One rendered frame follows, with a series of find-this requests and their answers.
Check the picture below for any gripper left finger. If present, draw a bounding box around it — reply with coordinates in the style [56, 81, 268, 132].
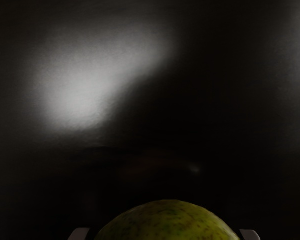
[67, 227, 91, 240]

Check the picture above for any speckled yellow-green round fruit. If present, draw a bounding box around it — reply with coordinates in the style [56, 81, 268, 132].
[94, 199, 242, 240]

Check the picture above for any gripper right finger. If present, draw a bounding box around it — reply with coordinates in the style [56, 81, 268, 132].
[238, 228, 262, 240]

